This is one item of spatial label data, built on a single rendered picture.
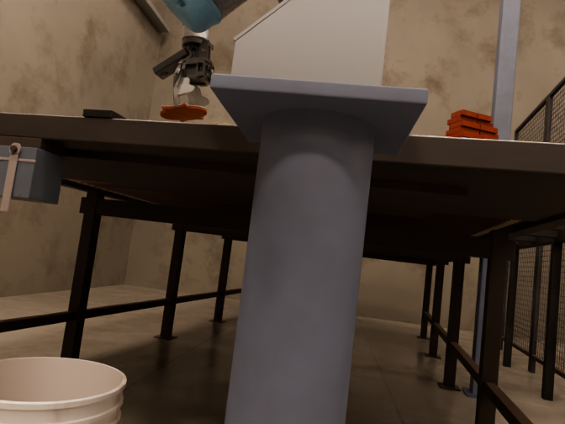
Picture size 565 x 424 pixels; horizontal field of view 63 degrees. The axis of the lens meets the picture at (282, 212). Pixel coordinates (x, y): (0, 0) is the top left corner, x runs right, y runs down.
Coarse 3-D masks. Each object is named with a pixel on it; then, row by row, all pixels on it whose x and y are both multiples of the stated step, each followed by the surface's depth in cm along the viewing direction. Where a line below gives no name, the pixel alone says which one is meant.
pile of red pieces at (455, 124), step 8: (456, 112) 178; (464, 112) 175; (472, 112) 176; (448, 120) 182; (456, 120) 177; (464, 120) 174; (472, 120) 177; (480, 120) 178; (488, 120) 179; (456, 128) 176; (464, 128) 175; (472, 128) 176; (480, 128) 176; (488, 128) 177; (496, 128) 178; (448, 136) 180; (456, 136) 176; (464, 136) 172; (472, 136) 173; (480, 136) 174; (488, 136) 178; (496, 136) 179
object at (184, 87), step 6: (186, 78) 127; (180, 84) 126; (186, 84) 126; (174, 90) 125; (180, 90) 125; (186, 90) 125; (192, 90) 124; (174, 96) 124; (180, 96) 126; (174, 102) 125
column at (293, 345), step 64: (256, 128) 74; (320, 128) 61; (384, 128) 66; (256, 192) 66; (320, 192) 60; (256, 256) 63; (320, 256) 60; (256, 320) 61; (320, 320) 59; (256, 384) 59; (320, 384) 59
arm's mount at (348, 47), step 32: (288, 0) 62; (320, 0) 61; (352, 0) 61; (384, 0) 60; (256, 32) 62; (288, 32) 61; (320, 32) 61; (352, 32) 60; (384, 32) 60; (256, 64) 61; (288, 64) 61; (320, 64) 60; (352, 64) 60
